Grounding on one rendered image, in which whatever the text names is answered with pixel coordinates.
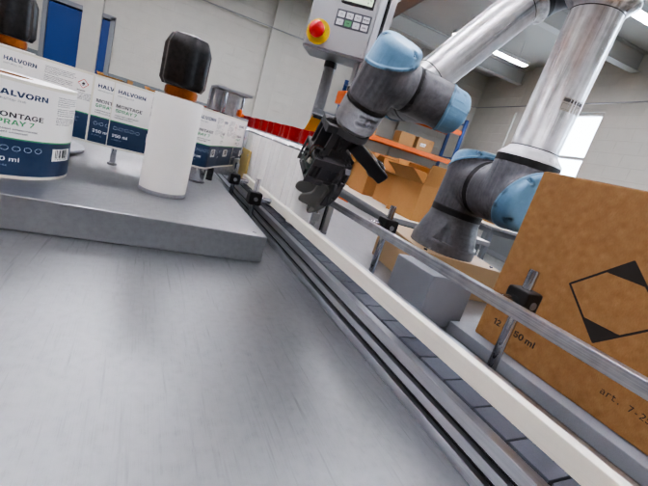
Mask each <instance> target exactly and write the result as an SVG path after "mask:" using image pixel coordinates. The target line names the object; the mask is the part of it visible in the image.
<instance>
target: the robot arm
mask: <svg viewBox="0 0 648 486"><path fill-rule="evenodd" d="M644 2H645V0H498V1H497V2H495V3H494V4H493V5H491V6H490V7H489V8H488V9H486V10H485V11H484V12H483V13H481V14H480V15H478V16H477V17H476V18H475V19H473V20H472V21H471V22H470V23H468V24H467V25H466V26H465V27H463V28H462V29H461V30H459V31H458V32H457V33H456V34H454V35H453V36H452V37H451V38H449V39H448V40H447V41H445V42H444V43H443V44H441V45H440V46H439V47H438V48H436V49H435V50H434V51H433V52H431V53H430V54H429V55H427V56H426V57H425V58H424V59H422V52H421V50H420V49H419V48H418V47H417V46H416V45H415V44H414V43H413V42H411V41H410V40H408V39H407V38H405V37H404V36H402V35H400V34H398V33H396V32H395V31H391V30H387V31H384V32H382V33H381V34H380V35H379V37H378V38H377V40H376V41H375V42H374V44H373V45H372V46H371V48H370V50H369V51H368V53H367V54H366V55H365V57H364V62H363V64H362V66H361V67H360V69H359V71H358V73H357V75H356V77H355V78H354V80H353V82H352V84H351V86H350V87H349V89H348V91H347V93H346V94H345V96H344V98H343V100H342V101H341V103H340V105H339V107H338V108H337V111H336V115H335V116H331V115H329V114H326V113H325V114H324V115H323V117H322V119H321V121H320V123H319V125H318V126H317V128H316V130H315V131H314V133H313V135H312V136H310V135H309V136H308V138H307V140H306V141H305V143H304V144H303V146H302V148H301V150H300V152H299V154H298V156H297V158H300V160H299V163H300V166H301V170H302V174H303V178H304V179H303V180H299V181H298V182H297V183H296V185H295V187H296V189H297V190H299V191H300V192H302V194H300V196H299V197H298V200H299V201H300V202H302V203H305V204H307V205H308V206H307V212H308V213H313V212H316V211H318V210H320V209H322V208H324V207H325V206H328V205H329V204H331V203H332V202H334V201H335V200H336V199H337V198H338V196H339V194H340V192H341V190H342V189H343V187H344V186H345V183H346V182H347V180H348V178H349V177H350V174H351V169H352V166H351V165H353V164H354V161H353V159H352V156H351V154H352V155H353V156H354V157H355V158H356V159H357V161H358V162H359V163H360V164H361V165H362V166H363V167H364V169H365V170H366V173H367V175H368V176H370V177H371V178H373V179H374V180H375V181H376V182H377V183H378V184H379V183H381V182H383V181H384V180H385V179H387V178H388V176H387V174H386V172H385V166H384V164H383V162H382V161H380V160H378V159H377V158H376V157H375V156H374V155H373V153H372V152H371V151H370V150H369V148H368V147H367V146H366V145H365V143H366V142H367V140H368V139H369V137H370V136H372V134H373V133H374V131H375V130H376V128H377V127H378V125H379V124H380V122H381V121H382V119H383V118H384V117H385V118H387V119H389V120H391V121H395V122H398V121H403V122H413V123H421V124H425V125H427V126H429V127H431V128H432V129H433V130H438V131H440V132H443V133H445V134H447V133H451V132H453V131H455V130H456V129H458V128H459V127H460V126H461V125H462V123H463V122H464V121H465V119H466V117H467V115H468V114H469V112H470V109H471V104H472V101H471V97H470V95H469V94H468V93H467V92H465V91H463V90H462V89H460V88H459V87H458V86H457V85H456V84H454V83H456V82H457V81H458V80H460V79H461V78H462V77H463V76H465V75H466V74H467V73H468V72H470V71H471V70H472V69H474V68H475V67H476V66H478V65H479V64H480V63H482V62H483V61H484V60H485V59H487V58H488V57H489V56H491V55H492V54H493V53H494V52H496V51H497V50H498V49H500V48H501V47H502V46H503V45H505V44H506V43H507V42H508V41H510V40H511V39H513V38H514V37H515V36H516V35H518V34H519V33H520V32H522V31H523V30H524V29H525V28H526V27H527V26H528V25H536V24H539V23H541V22H542V21H543V20H545V19H546V18H547V17H549V16H550V15H552V14H554V13H556V12H559V11H561V10H564V9H567V8H568V9H569V12H568V15H567V17H566V19H565V21H564V24H563V26H562V28H561V30H560V33H559V35H558V37H557V39H556V42H555V44H554V46H553V50H552V52H551V54H550V56H549V59H548V61H547V63H546V64H545V67H544V69H543V71H542V73H541V75H540V78H539V80H538V82H537V84H536V87H535V89H534V91H533V93H532V96H531V98H530V100H529V102H528V105H527V107H526V109H525V112H524V114H523V116H522V118H521V121H520V123H519V125H518V127H517V130H516V132H515V134H514V136H513V139H512V141H511V143H510V144H509V145H508V146H507V147H505V148H501V149H499V150H498V152H497V155H495V154H493V153H490V152H486V151H479V150H476V149H460V150H458V151H456V152H455V153H454V155H453V157H452V159H451V161H450V162H449V163H448V166H447V170H446V173H445V176H444V179H443V181H442V183H441V186H440V188H439V190H438V193H437V195H436V197H435V200H434V201H433V203H432V206H431V208H430V210H429V211H428V212H427V213H426V215H425V216H424V217H423V218H422V219H421V221H420V222H419V223H418V225H417V226H416V227H415V228H414V229H413V232H412V234H411V238H412V239H413V240H415V241H416V242H418V243H419V244H420V245H422V246H424V247H425V248H427V249H429V250H432V251H434V252H436V253H438V254H441V255H443V256H446V257H451V258H454V259H457V260H461V261H466V262H471V261H472V260H473V257H474V255H475V249H474V248H475V244H476V239H477V233H478V228H479V226H480V224H481V221H482V219H485V220H487V221H489V222H491V223H493V224H495V225H496V226H497V227H499V228H501V229H504V230H511V231H514V232H518V231H519V229H520V226H521V224H522V222H523V220H524V218H525V216H526V214H527V210H528V208H529V205H530V203H531V201H532V199H533V196H534V194H535V192H536V189H537V187H538V185H539V182H540V180H541V178H542V176H543V173H544V172H551V173H556V174H560V173H561V171H562V168H561V166H560V164H559V161H558V156H559V154H560V152H561V150H562V148H563V146H564V144H565V142H566V140H567V138H568V136H569V134H570V132H571V130H572V128H573V126H574V124H575V121H576V119H577V117H578V115H579V113H580V111H581V108H582V106H583V104H584V102H585V101H586V99H587V97H588V95H589V93H590V90H591V88H592V86H593V84H594V82H595V80H596V78H597V76H598V74H599V72H600V70H601V68H602V66H603V64H604V62H605V60H606V57H607V55H608V53H609V51H610V49H611V47H612V45H613V43H614V41H615V39H616V37H617V35H618V33H619V31H620V29H621V27H622V24H623V22H624V20H625V19H626V18H628V17H630V16H632V15H633V14H636V13H638V12H639V11H640V10H641V8H642V7H643V4H644ZM307 143H308V145H307V146H306V144H307ZM304 149H305V150H304ZM303 150H304V151H303ZM302 152H303V153H302ZM350 153H351V154H350Z"/></svg>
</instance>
